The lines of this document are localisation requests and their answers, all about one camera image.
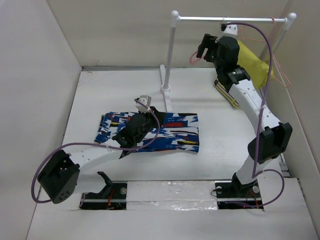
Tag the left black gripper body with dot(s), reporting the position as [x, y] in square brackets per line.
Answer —
[148, 125]

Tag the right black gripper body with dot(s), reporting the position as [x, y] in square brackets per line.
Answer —
[216, 61]

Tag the blue white red patterned trousers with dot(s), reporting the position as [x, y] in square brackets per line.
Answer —
[179, 131]

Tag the pink wire hanger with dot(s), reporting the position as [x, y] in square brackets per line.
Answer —
[276, 72]
[194, 59]

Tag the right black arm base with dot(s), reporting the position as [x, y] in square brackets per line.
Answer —
[230, 194]

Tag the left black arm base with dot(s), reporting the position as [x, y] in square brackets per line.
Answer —
[113, 196]

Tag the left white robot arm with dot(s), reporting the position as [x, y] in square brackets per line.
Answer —
[61, 174]

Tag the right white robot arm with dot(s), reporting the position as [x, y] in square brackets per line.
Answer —
[272, 136]

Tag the yellow folded garment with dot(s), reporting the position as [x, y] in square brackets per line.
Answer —
[257, 70]

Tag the white metal clothes rack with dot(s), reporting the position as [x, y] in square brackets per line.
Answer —
[165, 69]

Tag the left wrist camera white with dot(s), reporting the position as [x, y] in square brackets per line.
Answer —
[143, 103]

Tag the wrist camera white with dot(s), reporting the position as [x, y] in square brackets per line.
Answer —
[230, 30]
[143, 103]

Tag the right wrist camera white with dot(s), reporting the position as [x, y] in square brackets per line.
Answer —
[230, 30]

